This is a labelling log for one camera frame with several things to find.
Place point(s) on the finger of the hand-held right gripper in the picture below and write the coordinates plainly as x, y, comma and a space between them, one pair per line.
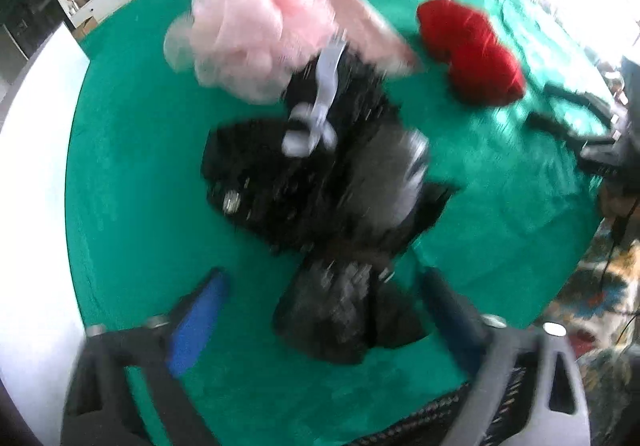
582, 100
565, 131

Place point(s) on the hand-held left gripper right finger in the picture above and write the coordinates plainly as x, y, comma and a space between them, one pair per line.
450, 321

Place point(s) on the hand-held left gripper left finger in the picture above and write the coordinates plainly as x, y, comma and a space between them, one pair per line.
197, 321

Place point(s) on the pink mesh bath pouf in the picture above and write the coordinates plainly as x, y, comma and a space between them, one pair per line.
260, 20

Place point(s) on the dark grey bath pouf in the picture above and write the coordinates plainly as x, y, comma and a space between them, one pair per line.
340, 311

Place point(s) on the red fluffy cloth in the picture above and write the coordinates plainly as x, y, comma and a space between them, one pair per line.
470, 55

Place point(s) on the floral patterned cloth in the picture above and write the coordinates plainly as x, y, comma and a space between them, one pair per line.
590, 301

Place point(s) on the green tablecloth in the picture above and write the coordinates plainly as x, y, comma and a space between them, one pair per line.
150, 175

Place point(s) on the white board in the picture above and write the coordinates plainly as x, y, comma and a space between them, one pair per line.
35, 175

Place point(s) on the pink cloth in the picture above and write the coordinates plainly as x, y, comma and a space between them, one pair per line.
365, 25

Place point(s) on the cardboard box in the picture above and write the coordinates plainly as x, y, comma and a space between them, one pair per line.
85, 28

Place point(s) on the black cabinet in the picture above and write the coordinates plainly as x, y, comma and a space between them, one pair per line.
30, 20

